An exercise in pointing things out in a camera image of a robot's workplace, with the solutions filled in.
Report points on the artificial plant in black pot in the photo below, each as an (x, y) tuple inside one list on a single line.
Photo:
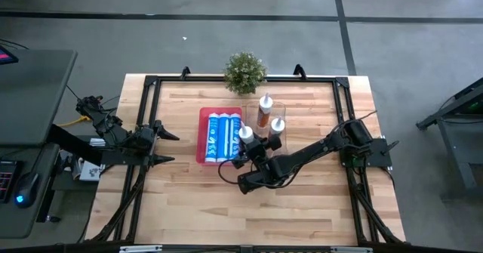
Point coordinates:
[(245, 73)]

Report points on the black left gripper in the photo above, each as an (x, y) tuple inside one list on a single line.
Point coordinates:
[(143, 143)]

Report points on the dark metal cart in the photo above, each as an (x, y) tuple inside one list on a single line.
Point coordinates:
[(453, 139)]

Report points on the black computer mouse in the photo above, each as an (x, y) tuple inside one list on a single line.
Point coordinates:
[(26, 189)]

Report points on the pink plastic tray bin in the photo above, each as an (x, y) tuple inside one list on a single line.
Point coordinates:
[(201, 132)]

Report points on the blue silicone tube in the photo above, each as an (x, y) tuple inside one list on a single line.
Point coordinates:
[(235, 132), (223, 137), (212, 137)]

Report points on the black keyboard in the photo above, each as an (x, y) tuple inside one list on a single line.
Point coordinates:
[(7, 181)]

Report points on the grey desk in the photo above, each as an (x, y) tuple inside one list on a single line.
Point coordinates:
[(30, 94)]

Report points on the orange Gorilla sealant tube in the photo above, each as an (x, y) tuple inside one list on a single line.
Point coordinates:
[(246, 134), (277, 124), (263, 115)]

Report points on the black metal table frame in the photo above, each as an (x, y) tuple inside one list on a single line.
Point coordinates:
[(188, 79)]

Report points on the white printed box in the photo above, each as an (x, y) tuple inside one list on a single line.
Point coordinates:
[(90, 171)]

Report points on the clear plastic bin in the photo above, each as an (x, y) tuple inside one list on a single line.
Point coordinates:
[(251, 113)]

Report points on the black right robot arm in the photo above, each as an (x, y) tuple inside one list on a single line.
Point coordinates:
[(313, 151)]

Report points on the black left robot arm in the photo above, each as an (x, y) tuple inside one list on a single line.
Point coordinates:
[(109, 126)]

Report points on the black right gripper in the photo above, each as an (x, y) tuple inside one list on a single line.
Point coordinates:
[(258, 155)]

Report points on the dark screen with pink stripe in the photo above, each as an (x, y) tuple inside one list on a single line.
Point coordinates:
[(5, 56)]

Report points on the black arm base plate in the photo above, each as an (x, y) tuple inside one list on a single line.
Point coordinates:
[(113, 158), (379, 153)]

